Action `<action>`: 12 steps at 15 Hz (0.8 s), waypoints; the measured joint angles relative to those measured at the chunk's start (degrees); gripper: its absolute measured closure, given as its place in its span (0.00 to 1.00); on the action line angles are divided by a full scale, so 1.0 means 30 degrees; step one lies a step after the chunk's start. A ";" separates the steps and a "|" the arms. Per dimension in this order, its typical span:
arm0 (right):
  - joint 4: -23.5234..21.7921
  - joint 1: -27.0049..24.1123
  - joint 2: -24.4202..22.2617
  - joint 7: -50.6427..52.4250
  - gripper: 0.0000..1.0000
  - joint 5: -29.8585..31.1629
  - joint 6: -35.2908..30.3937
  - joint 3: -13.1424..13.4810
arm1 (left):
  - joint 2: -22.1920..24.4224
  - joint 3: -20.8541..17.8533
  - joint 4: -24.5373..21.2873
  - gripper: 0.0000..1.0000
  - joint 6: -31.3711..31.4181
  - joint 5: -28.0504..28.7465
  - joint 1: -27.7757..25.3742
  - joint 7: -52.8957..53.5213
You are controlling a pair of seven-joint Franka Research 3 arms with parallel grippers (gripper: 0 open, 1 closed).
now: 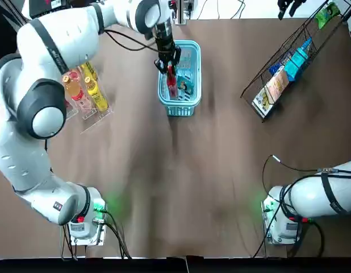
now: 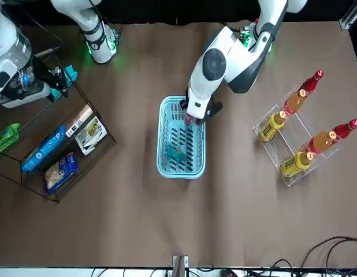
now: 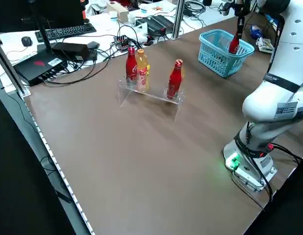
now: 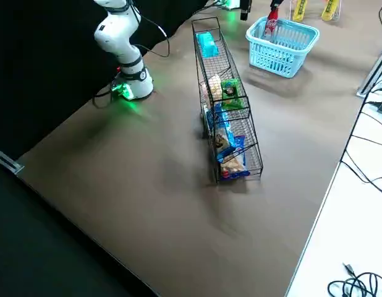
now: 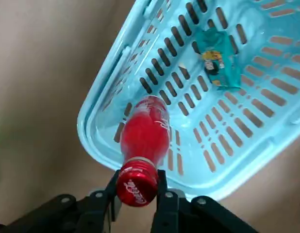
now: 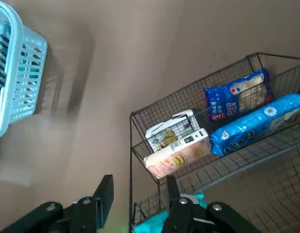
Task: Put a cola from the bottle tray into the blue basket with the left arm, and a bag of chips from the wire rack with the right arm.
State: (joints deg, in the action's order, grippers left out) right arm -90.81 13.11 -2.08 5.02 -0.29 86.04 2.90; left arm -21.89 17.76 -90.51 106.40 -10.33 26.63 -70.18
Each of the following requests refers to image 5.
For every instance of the light blue plastic basket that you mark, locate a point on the light blue plastic basket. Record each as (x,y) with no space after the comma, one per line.
(237,157)

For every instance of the red cola bottle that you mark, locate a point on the red cola bottle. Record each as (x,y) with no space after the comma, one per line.
(142,136)

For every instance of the teal chips bag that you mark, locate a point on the teal chips bag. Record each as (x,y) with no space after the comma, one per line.
(220,63)

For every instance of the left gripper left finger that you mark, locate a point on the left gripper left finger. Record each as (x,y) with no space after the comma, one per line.
(87,213)

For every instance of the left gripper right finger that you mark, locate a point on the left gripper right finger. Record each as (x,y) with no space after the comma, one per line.
(176,216)

